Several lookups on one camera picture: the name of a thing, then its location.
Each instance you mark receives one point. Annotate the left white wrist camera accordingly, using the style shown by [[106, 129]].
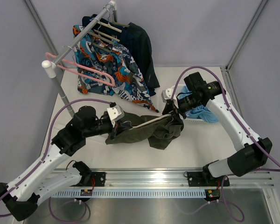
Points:
[[115, 113]]

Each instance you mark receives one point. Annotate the light blue shorts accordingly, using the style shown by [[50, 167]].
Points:
[[200, 112]]

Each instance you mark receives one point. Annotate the beige wooden hanger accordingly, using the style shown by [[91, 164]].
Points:
[[111, 27], [113, 23], [151, 121], [104, 37]]

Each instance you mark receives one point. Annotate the metal clothes rack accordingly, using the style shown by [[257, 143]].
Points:
[[55, 61]]

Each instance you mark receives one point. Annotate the olive green shorts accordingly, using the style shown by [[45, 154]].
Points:
[[159, 134]]

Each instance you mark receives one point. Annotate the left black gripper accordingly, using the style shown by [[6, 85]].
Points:
[[111, 127]]

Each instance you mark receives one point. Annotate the aluminium mounting rail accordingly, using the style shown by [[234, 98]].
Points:
[[158, 183]]

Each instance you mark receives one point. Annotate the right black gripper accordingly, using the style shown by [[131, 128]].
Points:
[[168, 108]]

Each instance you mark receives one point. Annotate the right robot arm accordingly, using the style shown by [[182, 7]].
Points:
[[252, 151]]

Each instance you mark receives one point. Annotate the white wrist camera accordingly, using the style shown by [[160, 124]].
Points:
[[115, 113], [168, 94]]

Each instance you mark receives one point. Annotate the patterned colourful shorts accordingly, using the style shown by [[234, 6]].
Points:
[[115, 60]]

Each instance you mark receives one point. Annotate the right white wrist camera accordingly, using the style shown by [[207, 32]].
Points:
[[168, 94]]

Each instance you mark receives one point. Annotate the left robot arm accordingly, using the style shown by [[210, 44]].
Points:
[[23, 195]]

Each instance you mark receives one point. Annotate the white perforated plastic basket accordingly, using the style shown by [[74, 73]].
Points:
[[199, 121]]

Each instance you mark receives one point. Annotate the navy blue shorts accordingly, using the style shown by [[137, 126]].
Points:
[[129, 41]]

